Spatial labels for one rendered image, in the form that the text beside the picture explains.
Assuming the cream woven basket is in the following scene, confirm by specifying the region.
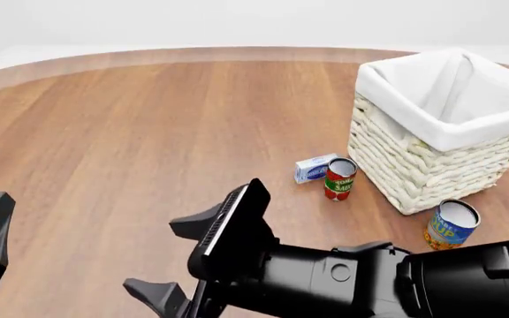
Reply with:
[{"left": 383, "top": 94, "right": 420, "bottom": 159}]
[{"left": 346, "top": 48, "right": 509, "bottom": 216}]

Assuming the blue and yellow soup can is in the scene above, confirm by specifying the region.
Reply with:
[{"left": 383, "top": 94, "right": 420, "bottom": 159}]
[{"left": 422, "top": 198, "right": 482, "bottom": 252}]

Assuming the red tomato sauce can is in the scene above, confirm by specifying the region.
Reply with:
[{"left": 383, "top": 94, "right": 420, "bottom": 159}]
[{"left": 323, "top": 156, "right": 359, "bottom": 203}]

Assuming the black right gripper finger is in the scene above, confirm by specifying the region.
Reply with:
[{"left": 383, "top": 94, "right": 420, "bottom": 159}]
[
  {"left": 122, "top": 277, "right": 194, "bottom": 318},
  {"left": 168, "top": 201, "right": 225, "bottom": 248}
]

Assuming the small blue and white box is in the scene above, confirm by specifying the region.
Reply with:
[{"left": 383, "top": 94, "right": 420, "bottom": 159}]
[{"left": 293, "top": 152, "right": 340, "bottom": 186}]

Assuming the white cloth basket liner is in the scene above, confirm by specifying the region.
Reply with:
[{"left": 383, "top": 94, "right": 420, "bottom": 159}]
[{"left": 355, "top": 48, "right": 509, "bottom": 154}]

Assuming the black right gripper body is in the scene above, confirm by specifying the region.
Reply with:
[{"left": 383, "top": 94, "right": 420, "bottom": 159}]
[{"left": 186, "top": 178, "right": 281, "bottom": 318}]

